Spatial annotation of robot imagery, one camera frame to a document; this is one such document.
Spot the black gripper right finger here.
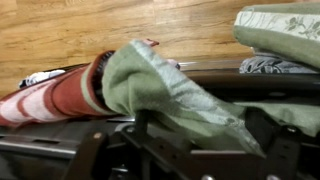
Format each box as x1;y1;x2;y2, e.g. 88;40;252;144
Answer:
247;109;302;180

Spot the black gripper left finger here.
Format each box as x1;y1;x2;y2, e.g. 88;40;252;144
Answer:
64;109;151;180

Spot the green towel with floral band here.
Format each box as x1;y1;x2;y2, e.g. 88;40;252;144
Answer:
100;2;320;158

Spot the grey floral towel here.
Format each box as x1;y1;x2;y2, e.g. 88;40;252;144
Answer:
238;54;320;75

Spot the red striped towel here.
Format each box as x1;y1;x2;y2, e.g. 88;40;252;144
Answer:
0;38;181;129

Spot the white patterned towel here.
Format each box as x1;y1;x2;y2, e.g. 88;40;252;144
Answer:
18;68;67;88

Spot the black electric stove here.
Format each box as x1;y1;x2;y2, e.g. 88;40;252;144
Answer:
0;61;320;180

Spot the oven door handle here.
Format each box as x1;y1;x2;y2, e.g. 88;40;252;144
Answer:
176;60;320;101

